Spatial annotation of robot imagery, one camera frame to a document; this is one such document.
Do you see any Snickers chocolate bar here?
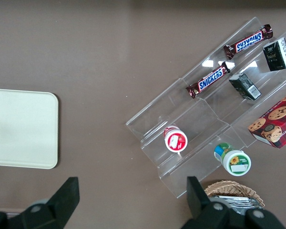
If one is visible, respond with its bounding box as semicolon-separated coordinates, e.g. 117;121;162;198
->
223;23;274;60
185;61;231;99

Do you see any stack of foil trays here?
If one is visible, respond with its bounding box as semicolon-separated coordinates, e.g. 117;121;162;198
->
208;195;263;216

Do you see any light wicker basket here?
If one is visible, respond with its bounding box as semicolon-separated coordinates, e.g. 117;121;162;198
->
203;180;266;209

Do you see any cream rectangular tray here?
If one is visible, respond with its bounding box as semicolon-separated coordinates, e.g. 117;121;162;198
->
0;88;59;170

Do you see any red lid yogurt cup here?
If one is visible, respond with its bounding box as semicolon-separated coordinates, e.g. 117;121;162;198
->
163;125;188;153

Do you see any green lid yogurt cup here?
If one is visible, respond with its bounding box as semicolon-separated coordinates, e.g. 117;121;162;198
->
213;142;252;177

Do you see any red plaid cookie box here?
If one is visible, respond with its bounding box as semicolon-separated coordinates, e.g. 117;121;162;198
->
247;88;286;149

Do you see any clear acrylic stepped stand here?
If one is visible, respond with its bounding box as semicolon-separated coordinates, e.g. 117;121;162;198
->
125;16;286;199

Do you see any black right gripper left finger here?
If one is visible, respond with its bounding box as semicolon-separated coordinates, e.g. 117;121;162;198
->
0;176;81;229

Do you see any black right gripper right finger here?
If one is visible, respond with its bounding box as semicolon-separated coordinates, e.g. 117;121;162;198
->
180;176;286;229

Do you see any dark drink carton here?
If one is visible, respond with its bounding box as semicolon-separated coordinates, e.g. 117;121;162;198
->
262;38;286;73
228;73;263;101

